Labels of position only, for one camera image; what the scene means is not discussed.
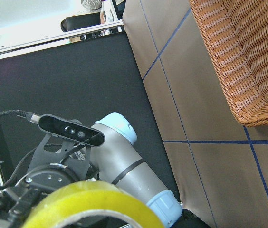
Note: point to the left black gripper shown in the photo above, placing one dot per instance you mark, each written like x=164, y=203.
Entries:
x=17, y=201

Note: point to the yellow tape roll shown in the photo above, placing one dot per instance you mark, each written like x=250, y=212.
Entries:
x=84, y=199

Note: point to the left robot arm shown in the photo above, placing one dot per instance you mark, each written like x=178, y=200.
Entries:
x=80, y=177

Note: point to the brown wicker basket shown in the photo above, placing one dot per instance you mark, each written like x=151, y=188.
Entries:
x=235, y=33

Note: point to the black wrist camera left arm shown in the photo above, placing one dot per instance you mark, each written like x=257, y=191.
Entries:
x=66, y=129

